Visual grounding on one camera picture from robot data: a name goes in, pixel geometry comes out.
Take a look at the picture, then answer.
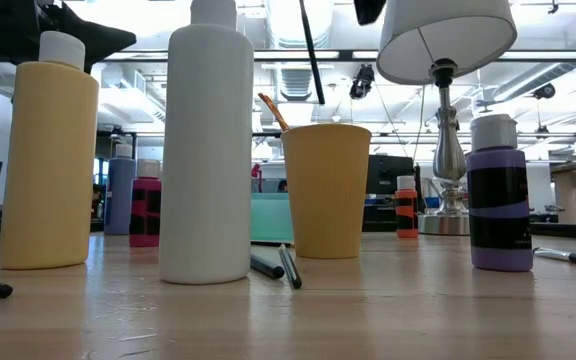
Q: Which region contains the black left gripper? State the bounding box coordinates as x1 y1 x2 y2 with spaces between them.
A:
0 0 138 72

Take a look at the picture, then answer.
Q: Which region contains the black paintbrush with orange tip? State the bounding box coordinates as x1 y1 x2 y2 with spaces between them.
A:
257 92 292 132

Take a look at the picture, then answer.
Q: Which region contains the large golden yellow paint bottle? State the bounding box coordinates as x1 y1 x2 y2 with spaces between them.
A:
0 30 100 271

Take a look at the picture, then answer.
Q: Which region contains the large white paint bottle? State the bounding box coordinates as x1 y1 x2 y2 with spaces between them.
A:
159 0 255 285

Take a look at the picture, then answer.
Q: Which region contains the large lavender paint bottle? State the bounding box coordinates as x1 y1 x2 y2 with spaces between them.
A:
103 143 138 236

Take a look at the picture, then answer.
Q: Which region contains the small orange paint bottle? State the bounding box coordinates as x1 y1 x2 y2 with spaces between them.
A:
395 174 420 239

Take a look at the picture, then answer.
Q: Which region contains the small light purple paint bottle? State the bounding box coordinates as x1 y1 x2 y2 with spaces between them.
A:
466 113 535 273

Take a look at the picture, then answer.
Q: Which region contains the small magenta paint bottle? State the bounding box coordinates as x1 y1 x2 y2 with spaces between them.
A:
128 158 163 248

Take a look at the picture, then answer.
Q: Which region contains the overhead light bar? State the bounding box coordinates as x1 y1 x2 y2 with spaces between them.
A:
0 48 576 64

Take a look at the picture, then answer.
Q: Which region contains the black ceiling spotlight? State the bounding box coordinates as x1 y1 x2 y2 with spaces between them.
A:
532 82 557 100
348 63 377 100

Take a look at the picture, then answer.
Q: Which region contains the table lamp with white shade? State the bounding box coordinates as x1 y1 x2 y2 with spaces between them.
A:
376 0 518 236

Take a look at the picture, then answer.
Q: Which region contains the black cabinet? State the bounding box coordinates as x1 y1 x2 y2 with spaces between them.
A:
366 154 415 232

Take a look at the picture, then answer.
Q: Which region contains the yellow ribbed cup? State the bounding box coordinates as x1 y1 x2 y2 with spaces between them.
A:
280 123 373 260

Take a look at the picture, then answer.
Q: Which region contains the green plastic tray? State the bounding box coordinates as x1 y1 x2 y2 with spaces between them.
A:
250 193 294 246

